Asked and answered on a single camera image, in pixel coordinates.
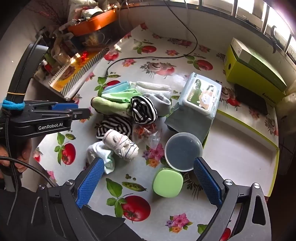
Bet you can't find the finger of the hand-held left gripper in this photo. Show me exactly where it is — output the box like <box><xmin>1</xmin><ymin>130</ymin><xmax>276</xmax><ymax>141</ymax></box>
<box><xmin>35</xmin><ymin>108</ymin><xmax>90</xmax><ymax>121</ymax></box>
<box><xmin>25</xmin><ymin>100</ymin><xmax>79</xmax><ymax>112</ymax></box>

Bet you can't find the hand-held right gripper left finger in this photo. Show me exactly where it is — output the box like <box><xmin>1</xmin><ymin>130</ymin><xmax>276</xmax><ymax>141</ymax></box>
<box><xmin>32</xmin><ymin>157</ymin><xmax>105</xmax><ymax>241</ymax></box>

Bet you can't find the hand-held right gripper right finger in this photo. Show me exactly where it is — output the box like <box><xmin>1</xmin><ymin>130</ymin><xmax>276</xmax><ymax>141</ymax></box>
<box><xmin>194</xmin><ymin>158</ymin><xmax>271</xmax><ymax>241</ymax></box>

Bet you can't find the green sock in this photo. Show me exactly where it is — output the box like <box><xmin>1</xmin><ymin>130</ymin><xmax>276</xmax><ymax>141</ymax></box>
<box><xmin>91</xmin><ymin>96</ymin><xmax>132</xmax><ymax>116</ymax></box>

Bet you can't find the black white striped sock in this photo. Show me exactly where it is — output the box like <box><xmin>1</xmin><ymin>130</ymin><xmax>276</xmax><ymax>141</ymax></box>
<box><xmin>129</xmin><ymin>95</ymin><xmax>159</xmax><ymax>124</ymax></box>
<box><xmin>96</xmin><ymin>116</ymin><xmax>133</xmax><ymax>141</ymax></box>

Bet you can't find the green cloth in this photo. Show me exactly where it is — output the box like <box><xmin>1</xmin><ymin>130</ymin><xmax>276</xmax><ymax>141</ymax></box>
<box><xmin>100</xmin><ymin>88</ymin><xmax>142</xmax><ymax>103</ymax></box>

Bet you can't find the blue face mask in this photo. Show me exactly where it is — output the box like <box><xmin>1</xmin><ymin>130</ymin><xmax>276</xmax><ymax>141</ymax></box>
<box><xmin>103</xmin><ymin>80</ymin><xmax>130</xmax><ymax>93</ymax></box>

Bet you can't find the cream thin-striped sock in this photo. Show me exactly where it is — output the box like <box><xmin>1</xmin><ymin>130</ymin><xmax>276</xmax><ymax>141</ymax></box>
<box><xmin>103</xmin><ymin>129</ymin><xmax>139</xmax><ymax>163</ymax></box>

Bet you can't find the green-rimmed box lid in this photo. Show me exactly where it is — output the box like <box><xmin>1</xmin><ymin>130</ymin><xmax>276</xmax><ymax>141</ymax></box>
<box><xmin>203</xmin><ymin>109</ymin><xmax>280</xmax><ymax>196</ymax></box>

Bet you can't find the clear plastic bag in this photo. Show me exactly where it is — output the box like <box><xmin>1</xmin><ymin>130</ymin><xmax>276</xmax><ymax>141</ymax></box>
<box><xmin>133</xmin><ymin>124</ymin><xmax>162</xmax><ymax>153</ymax></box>

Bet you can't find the white towel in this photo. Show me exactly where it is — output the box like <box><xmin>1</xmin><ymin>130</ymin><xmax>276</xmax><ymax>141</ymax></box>
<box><xmin>135</xmin><ymin>81</ymin><xmax>171</xmax><ymax>94</ymax></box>

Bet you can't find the grey sock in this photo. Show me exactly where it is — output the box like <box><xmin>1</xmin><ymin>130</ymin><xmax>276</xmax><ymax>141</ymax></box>
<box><xmin>142</xmin><ymin>92</ymin><xmax>172</xmax><ymax>117</ymax></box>

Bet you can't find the person's left hand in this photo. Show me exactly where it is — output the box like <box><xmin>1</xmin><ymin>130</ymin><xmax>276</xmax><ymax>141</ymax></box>
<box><xmin>0</xmin><ymin>138</ymin><xmax>32</xmax><ymax>179</ymax></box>

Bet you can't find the striped printed box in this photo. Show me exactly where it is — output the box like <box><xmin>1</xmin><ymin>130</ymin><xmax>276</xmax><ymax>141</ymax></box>
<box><xmin>48</xmin><ymin>47</ymin><xmax>110</xmax><ymax>100</ymax></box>

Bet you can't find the clear round plastic container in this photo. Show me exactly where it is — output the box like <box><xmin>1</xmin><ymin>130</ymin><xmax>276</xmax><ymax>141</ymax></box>
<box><xmin>165</xmin><ymin>132</ymin><xmax>203</xmax><ymax>172</ymax></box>

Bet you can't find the green square case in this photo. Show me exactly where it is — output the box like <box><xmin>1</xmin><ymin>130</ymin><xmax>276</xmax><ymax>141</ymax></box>
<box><xmin>153</xmin><ymin>167</ymin><xmax>184</xmax><ymax>198</ymax></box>

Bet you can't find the green wet wipes pack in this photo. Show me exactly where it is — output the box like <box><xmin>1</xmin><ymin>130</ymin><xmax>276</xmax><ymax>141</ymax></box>
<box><xmin>165</xmin><ymin>72</ymin><xmax>222</xmax><ymax>144</ymax></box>

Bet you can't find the orange tray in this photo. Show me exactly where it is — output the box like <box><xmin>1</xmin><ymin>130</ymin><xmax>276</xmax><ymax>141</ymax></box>
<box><xmin>67</xmin><ymin>10</ymin><xmax>119</xmax><ymax>36</ymax></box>

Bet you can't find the black phone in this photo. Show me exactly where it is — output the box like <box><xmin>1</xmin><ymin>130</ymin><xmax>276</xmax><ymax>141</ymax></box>
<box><xmin>233</xmin><ymin>83</ymin><xmax>270</xmax><ymax>116</ymax></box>

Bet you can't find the yellow-green cardboard box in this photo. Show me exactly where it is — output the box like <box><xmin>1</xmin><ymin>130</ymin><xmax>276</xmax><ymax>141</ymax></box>
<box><xmin>224</xmin><ymin>43</ymin><xmax>288</xmax><ymax>107</ymax></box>

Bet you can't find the white and green carton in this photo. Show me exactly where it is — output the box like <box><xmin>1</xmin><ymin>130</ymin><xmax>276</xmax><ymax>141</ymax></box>
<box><xmin>230</xmin><ymin>37</ymin><xmax>287</xmax><ymax>92</ymax></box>

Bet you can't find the black braided cable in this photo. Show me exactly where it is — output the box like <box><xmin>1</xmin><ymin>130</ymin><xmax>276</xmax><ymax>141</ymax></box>
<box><xmin>0</xmin><ymin>130</ymin><xmax>57</xmax><ymax>224</ymax></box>

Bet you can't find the thin black cable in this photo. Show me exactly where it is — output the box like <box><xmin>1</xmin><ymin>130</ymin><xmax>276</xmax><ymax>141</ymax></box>
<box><xmin>106</xmin><ymin>0</ymin><xmax>198</xmax><ymax>78</ymax></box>

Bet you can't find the window frame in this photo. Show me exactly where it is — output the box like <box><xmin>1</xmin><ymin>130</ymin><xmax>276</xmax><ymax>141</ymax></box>
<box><xmin>201</xmin><ymin>0</ymin><xmax>296</xmax><ymax>61</ymax></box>

